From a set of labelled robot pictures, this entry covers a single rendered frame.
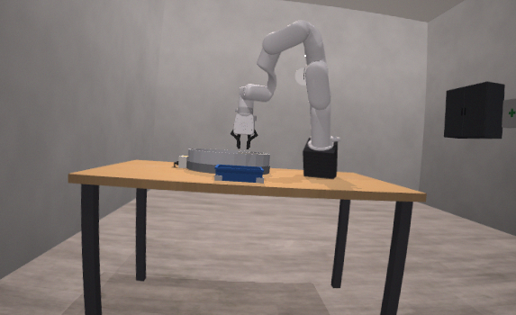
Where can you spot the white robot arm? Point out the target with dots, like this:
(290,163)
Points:
(316,77)

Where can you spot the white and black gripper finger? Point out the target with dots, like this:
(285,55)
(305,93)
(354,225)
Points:
(251,138)
(237,138)

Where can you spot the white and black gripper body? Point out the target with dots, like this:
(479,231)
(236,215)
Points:
(244,124)

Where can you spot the blue crate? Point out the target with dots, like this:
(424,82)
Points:
(239,173)

